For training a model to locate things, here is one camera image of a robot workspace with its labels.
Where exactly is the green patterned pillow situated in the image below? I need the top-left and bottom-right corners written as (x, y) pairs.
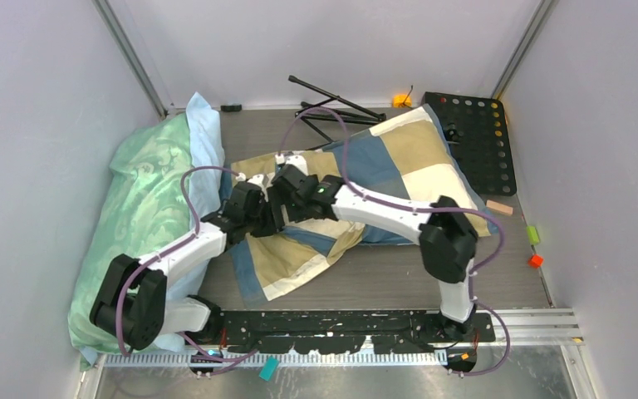
top-left (68, 114), bottom-right (192, 355)

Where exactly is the black perforated board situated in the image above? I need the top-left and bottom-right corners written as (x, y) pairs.
top-left (422, 91), bottom-right (517, 196)

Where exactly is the blue beige checkered pillow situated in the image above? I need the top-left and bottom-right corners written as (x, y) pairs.
top-left (230, 105), bottom-right (486, 306)

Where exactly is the teal tape piece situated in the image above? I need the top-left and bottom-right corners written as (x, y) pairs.
top-left (258, 357), bottom-right (280, 382)

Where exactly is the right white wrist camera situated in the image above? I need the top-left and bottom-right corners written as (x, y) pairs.
top-left (274, 154), bottom-right (309, 175)

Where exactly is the light blue pillow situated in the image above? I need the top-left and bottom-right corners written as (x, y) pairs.
top-left (154, 91), bottom-right (227, 353)

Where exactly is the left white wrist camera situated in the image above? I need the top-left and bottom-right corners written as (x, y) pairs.
top-left (235, 173), bottom-right (270, 195)

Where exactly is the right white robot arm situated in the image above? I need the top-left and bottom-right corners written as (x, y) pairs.
top-left (267, 163), bottom-right (479, 342)

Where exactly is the black folding tripod stand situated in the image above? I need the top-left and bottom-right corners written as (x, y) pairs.
top-left (281, 75), bottom-right (388, 150)

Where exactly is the aluminium slotted rail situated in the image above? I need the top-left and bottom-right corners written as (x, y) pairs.
top-left (101, 308), bottom-right (585, 368)

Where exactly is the orange small block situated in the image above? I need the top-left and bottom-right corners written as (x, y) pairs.
top-left (391, 94), bottom-right (412, 108)

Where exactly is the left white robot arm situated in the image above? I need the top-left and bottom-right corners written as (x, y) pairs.
top-left (89, 175), bottom-right (272, 350)

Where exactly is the tan wooden block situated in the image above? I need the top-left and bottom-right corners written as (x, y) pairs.
top-left (485, 199), bottom-right (514, 216)

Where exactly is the green small block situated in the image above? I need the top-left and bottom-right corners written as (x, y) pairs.
top-left (526, 225), bottom-right (541, 246)

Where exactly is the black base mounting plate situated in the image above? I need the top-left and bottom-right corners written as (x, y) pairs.
top-left (192, 310), bottom-right (496, 354)

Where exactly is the small black clip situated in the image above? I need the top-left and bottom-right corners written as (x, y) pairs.
top-left (219, 104), bottom-right (243, 113)

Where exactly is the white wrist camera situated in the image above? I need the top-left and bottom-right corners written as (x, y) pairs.
top-left (235, 173), bottom-right (270, 195)
top-left (274, 154), bottom-right (309, 175)

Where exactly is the red small block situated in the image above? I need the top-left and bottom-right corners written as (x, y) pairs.
top-left (528, 254), bottom-right (544, 268)

